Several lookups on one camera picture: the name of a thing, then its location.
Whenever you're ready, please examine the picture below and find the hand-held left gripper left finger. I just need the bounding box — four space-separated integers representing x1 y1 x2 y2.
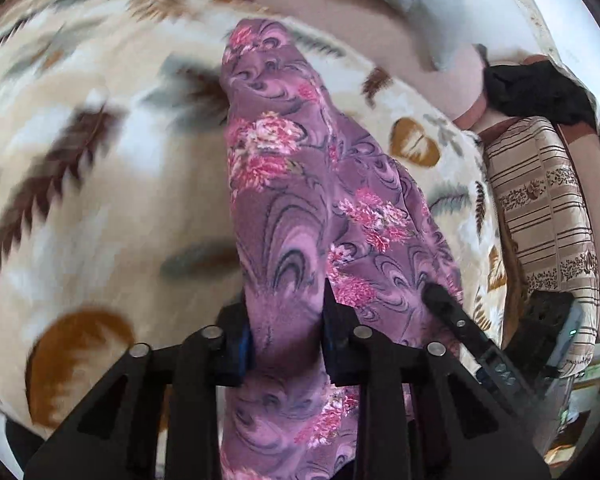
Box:
25 302 254 480

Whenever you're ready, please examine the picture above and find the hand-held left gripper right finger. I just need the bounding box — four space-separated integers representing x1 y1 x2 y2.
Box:
324 280 552 480

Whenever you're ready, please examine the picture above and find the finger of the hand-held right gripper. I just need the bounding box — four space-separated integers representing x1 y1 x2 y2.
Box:
421 282 532 402

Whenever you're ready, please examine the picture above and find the purple floral garment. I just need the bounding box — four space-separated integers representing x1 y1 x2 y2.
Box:
219 17 465 480

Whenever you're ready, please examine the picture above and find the beige striped cushion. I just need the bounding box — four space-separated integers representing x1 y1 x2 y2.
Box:
481 116 600 378

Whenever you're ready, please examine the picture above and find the cream leaf print blanket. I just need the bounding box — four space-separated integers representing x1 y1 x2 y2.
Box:
0 0 508 443

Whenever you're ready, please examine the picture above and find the black cloth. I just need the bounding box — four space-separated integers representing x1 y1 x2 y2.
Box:
481 59 600 127

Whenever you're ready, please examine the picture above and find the pink bed sheet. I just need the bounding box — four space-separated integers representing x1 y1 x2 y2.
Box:
222 0 492 132

